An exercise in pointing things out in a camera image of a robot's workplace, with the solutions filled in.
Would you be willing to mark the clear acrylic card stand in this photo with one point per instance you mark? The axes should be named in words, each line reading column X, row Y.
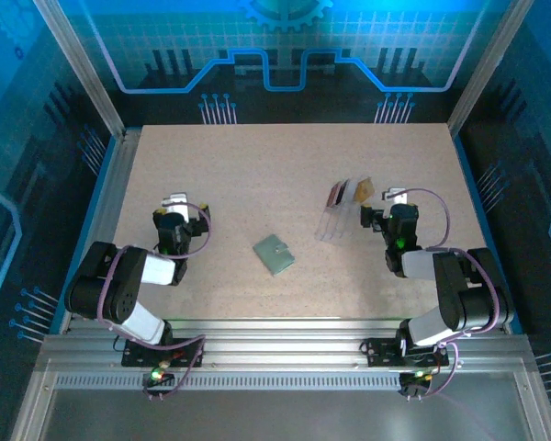
column 335, row 225

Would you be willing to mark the green card holder wallet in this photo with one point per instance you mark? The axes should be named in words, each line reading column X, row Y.
column 271, row 255

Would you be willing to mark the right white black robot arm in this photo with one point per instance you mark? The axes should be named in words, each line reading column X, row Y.
column 468, row 294

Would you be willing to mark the gold credit card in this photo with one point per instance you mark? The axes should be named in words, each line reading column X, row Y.
column 365, row 189

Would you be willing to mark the red credit card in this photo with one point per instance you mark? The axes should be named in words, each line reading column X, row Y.
column 335, row 194

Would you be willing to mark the grey metal bottom panel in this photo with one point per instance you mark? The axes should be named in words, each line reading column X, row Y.
column 280, row 418

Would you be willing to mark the aluminium side rail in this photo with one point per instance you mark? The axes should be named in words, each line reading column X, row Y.
column 115, row 184

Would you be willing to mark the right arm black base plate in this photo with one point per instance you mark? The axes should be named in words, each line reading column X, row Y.
column 381, row 353

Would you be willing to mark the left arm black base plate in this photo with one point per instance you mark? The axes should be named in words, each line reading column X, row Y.
column 138, row 356

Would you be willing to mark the aluminium front frame rail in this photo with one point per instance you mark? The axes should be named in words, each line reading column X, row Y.
column 280, row 340

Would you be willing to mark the black connector mount with LEDs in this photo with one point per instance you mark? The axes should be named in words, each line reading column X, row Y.
column 411, row 390
column 158, row 390

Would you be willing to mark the aluminium corner post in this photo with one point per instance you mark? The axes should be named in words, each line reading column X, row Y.
column 488, row 69
column 83, row 69

